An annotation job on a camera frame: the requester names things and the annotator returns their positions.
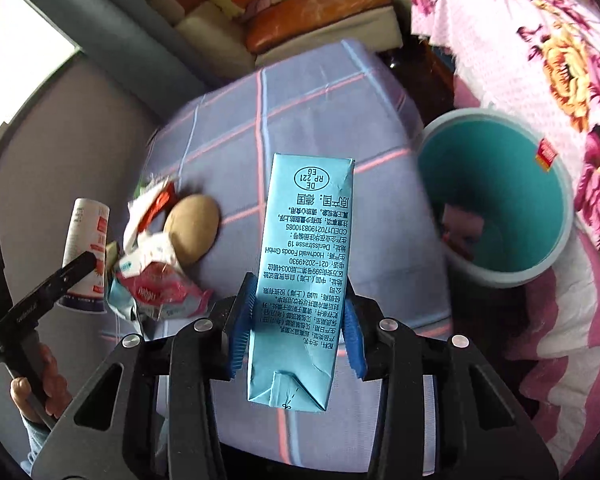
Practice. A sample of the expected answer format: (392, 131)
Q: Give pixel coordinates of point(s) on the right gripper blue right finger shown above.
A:
(353, 335)

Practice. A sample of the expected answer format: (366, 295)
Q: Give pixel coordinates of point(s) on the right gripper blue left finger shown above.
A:
(238, 324)

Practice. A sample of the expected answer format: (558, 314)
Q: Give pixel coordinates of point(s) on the light blue milk carton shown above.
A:
(305, 284)

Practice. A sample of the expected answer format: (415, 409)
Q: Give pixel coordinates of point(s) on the white medicine bottle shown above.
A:
(86, 244)

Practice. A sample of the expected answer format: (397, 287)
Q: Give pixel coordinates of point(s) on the teal trash bin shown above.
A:
(488, 164)

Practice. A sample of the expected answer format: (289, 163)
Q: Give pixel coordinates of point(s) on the red white snack bag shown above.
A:
(145, 280)

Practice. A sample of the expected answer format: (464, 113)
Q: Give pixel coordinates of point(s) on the cream sofa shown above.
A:
(235, 37)

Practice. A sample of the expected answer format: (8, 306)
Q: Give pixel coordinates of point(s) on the orange leather seat cushion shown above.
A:
(290, 19)

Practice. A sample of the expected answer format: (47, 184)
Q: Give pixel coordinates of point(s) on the blue grey curtain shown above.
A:
(137, 47)

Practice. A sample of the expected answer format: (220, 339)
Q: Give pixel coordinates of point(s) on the pink floral bed sheet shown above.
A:
(539, 61)

